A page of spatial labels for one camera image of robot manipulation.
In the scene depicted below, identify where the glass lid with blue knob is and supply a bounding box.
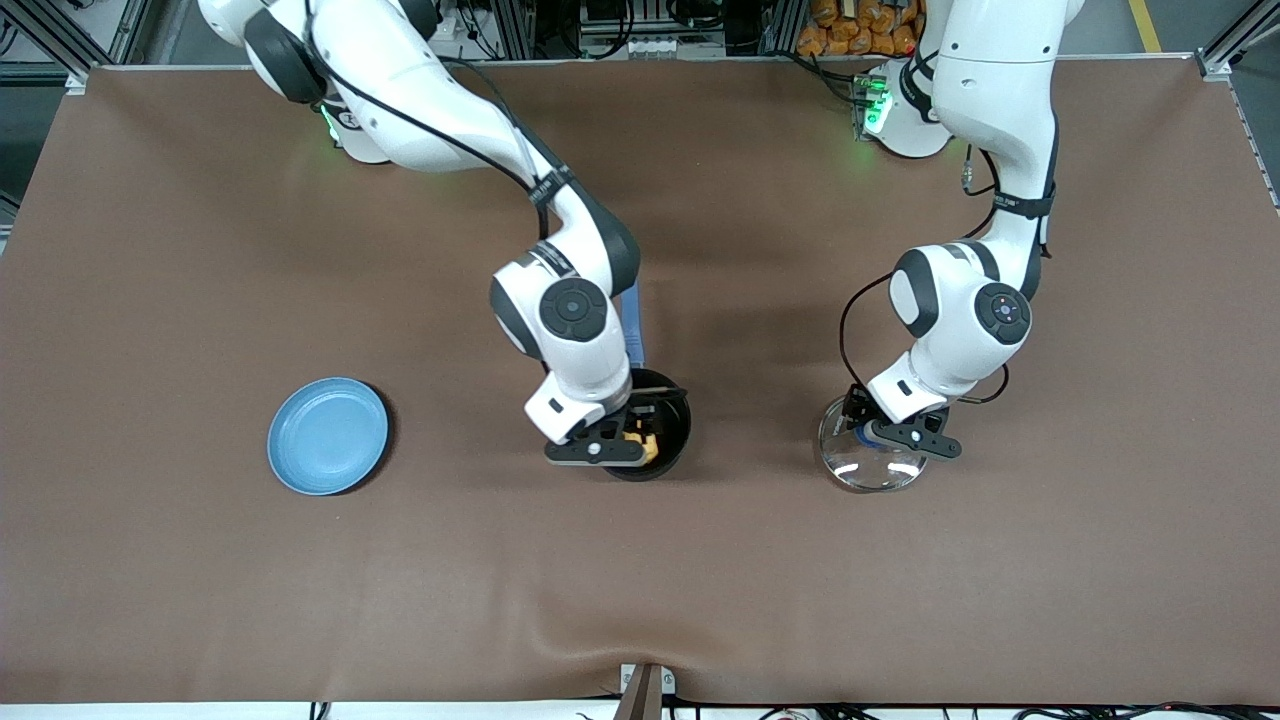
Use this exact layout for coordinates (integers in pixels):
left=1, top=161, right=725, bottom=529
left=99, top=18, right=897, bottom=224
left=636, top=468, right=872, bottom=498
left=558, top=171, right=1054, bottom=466
left=818, top=394, right=931, bottom=493

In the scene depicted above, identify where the orange packets pile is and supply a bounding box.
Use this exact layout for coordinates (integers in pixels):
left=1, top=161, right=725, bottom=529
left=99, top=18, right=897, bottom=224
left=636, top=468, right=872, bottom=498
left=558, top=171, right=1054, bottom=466
left=797, top=0, right=923, bottom=58

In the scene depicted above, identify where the black pot with blue handle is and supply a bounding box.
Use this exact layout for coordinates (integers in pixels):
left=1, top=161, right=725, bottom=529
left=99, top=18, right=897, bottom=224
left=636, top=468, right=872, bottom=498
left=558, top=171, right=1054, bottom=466
left=600, top=280, right=693, bottom=483

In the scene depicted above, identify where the aluminium frame profile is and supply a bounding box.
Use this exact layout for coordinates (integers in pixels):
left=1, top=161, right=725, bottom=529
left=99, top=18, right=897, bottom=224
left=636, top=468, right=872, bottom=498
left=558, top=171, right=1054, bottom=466
left=498, top=0, right=538, bottom=61

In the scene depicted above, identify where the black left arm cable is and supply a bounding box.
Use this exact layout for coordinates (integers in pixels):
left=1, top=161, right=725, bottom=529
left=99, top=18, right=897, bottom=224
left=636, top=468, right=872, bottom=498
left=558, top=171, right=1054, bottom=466
left=838, top=140, right=1053, bottom=406

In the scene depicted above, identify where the blue round plate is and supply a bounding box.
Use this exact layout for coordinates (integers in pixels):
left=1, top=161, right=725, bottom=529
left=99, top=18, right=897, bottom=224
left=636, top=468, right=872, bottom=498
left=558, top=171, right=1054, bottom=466
left=267, top=377, right=390, bottom=497

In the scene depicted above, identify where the metal table clamp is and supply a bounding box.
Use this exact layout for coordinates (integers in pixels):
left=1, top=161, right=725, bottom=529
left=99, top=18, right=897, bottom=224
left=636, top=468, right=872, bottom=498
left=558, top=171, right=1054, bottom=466
left=615, top=662, right=678, bottom=720

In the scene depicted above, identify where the brown table mat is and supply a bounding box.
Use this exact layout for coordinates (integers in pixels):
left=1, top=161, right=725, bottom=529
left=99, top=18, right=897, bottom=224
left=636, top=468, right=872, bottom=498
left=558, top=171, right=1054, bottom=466
left=0, top=60, right=1280, bottom=707

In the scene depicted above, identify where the white power strip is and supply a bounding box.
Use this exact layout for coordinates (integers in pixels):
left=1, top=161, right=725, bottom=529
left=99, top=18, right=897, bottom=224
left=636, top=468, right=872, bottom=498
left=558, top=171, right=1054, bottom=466
left=590, top=36, right=683, bottom=56

